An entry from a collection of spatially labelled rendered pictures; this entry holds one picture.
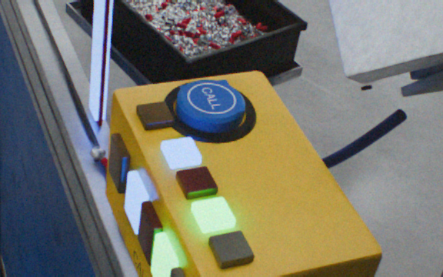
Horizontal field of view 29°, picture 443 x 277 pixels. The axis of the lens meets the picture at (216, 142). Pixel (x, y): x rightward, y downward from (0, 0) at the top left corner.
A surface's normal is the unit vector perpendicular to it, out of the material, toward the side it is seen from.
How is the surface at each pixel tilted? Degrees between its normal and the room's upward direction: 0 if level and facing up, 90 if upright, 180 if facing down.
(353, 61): 55
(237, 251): 0
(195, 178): 0
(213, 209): 0
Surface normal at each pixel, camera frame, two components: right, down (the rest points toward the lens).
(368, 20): -0.37, -0.02
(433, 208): 0.14, -0.75
